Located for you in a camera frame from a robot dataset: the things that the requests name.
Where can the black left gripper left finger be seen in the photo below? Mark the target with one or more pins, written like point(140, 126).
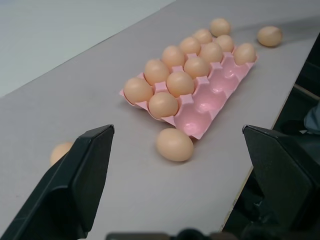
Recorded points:
point(67, 185)

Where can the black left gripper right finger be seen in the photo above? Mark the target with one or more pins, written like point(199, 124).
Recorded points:
point(280, 170)

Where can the pink egg tray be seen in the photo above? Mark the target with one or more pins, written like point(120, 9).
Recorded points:
point(200, 100)

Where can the brown egg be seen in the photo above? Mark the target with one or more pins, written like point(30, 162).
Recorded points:
point(225, 42)
point(172, 56)
point(180, 84)
point(220, 27)
point(175, 148)
point(245, 53)
point(269, 36)
point(163, 105)
point(196, 67)
point(190, 45)
point(60, 153)
point(211, 52)
point(137, 90)
point(156, 71)
point(203, 35)

